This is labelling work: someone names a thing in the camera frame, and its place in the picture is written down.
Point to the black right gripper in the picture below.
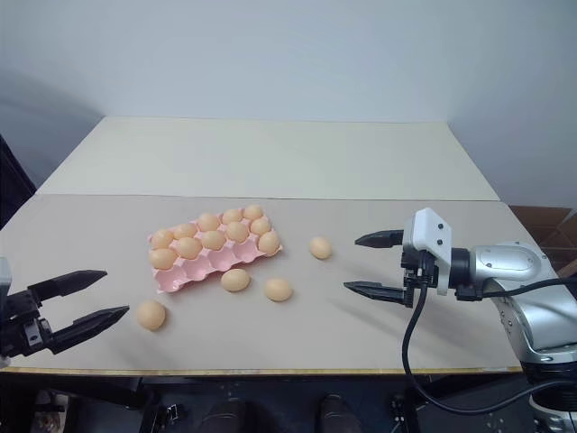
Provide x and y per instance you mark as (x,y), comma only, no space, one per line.
(419,275)

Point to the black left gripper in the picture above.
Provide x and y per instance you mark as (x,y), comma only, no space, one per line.
(20,325)

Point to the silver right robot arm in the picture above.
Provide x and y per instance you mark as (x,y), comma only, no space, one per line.
(509,261)

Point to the pink plastic egg tray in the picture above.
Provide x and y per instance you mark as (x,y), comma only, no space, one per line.
(198,270)

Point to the beige egg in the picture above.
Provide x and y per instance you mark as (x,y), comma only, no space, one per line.
(152,315)
(260,225)
(208,221)
(232,215)
(185,230)
(236,230)
(320,247)
(188,247)
(162,258)
(161,238)
(253,212)
(278,289)
(235,280)
(213,239)
(268,242)

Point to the dark object beside table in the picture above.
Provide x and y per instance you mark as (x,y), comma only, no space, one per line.
(13,185)

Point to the dark rounded shape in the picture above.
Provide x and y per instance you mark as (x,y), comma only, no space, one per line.
(339,415)
(229,417)

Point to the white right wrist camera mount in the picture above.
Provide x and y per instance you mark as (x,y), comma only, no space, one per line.
(430,230)

